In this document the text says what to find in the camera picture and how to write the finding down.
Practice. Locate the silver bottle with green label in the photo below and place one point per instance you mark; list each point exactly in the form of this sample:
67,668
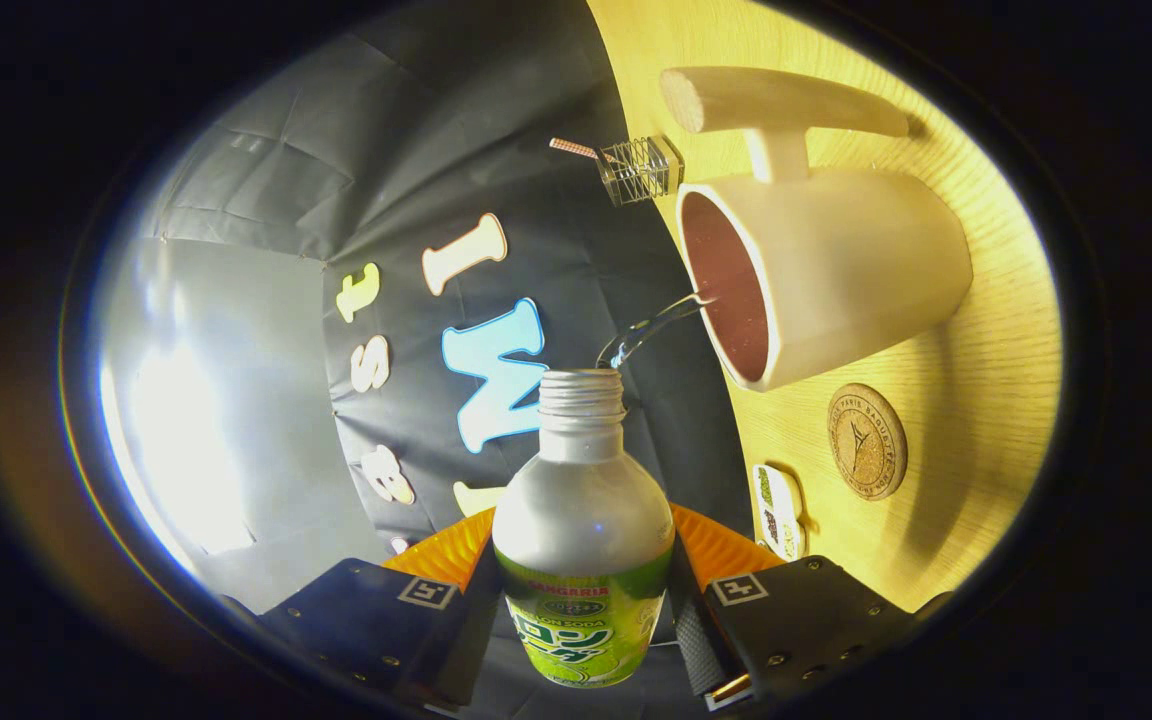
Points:
581,520

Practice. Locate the clear juice stream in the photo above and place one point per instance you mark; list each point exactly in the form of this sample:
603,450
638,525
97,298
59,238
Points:
651,325

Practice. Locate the white divided dish with beans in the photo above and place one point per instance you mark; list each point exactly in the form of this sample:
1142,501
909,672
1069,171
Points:
774,510

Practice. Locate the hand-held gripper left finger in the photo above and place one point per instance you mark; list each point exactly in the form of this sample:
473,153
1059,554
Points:
366,620

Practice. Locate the round cork coaster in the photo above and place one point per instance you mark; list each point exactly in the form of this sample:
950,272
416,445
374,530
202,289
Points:
867,442

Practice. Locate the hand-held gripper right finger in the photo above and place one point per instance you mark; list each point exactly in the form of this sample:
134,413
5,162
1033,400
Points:
806,620

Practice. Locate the wooden table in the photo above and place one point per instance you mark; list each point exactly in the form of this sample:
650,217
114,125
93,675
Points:
986,400

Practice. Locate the black backdrop cloth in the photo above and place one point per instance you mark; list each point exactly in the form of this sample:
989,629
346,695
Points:
416,150

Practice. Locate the pink striped straw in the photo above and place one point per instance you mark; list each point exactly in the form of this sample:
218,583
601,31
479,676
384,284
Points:
576,149

